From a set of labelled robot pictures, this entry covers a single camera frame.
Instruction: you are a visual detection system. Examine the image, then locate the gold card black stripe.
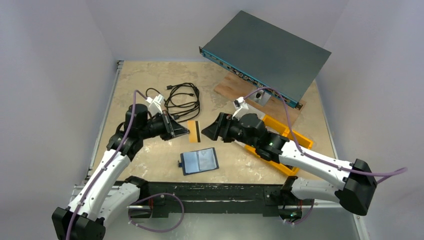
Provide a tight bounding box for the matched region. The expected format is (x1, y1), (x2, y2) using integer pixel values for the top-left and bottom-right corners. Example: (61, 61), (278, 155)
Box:
(187, 120), (201, 143)

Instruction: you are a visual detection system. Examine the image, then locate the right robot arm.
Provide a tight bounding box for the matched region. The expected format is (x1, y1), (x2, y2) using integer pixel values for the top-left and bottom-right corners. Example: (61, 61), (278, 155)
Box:
(201, 112), (378, 216)

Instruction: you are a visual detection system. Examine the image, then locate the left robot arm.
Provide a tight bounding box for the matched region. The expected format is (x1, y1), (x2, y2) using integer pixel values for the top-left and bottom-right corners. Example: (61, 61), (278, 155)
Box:
(52, 103), (190, 240)

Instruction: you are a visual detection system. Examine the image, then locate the yellow plastic bin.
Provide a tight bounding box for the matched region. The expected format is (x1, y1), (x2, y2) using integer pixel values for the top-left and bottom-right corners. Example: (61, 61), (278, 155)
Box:
(245, 114), (314, 176)

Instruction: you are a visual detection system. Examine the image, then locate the wooden board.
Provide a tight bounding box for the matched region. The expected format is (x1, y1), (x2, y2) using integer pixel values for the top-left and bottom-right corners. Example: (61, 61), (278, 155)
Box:
(214, 73), (306, 125)

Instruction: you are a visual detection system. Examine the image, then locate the black coiled cable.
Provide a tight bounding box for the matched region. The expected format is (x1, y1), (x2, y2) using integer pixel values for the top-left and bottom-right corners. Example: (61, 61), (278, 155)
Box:
(145, 82), (201, 124)

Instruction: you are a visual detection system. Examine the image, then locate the metal stand bracket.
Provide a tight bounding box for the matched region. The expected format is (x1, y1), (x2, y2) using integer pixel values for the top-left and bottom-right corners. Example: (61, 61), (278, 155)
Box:
(252, 90), (271, 106)

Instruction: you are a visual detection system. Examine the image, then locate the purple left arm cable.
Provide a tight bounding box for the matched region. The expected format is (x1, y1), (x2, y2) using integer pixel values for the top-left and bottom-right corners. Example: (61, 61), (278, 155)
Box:
(64, 90), (157, 240)

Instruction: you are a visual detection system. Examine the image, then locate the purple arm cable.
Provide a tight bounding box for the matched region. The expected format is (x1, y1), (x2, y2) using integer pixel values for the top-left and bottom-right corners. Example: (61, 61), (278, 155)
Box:
(234, 86), (408, 185)
(64, 90), (157, 240)

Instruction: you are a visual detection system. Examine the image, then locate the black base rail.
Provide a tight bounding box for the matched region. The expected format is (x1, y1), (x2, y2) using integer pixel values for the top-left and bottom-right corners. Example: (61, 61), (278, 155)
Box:
(126, 179), (312, 220)

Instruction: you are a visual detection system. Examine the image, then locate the blue network switch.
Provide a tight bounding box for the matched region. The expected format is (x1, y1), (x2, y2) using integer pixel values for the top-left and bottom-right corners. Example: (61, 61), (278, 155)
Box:
(199, 10), (331, 110)

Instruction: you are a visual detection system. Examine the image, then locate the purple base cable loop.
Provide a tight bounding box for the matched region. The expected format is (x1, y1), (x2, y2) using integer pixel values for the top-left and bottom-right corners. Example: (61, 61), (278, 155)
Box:
(127, 193), (185, 233)

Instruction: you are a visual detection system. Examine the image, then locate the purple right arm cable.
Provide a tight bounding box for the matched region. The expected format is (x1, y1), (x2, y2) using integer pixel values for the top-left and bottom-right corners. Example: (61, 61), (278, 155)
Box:
(234, 86), (408, 185)

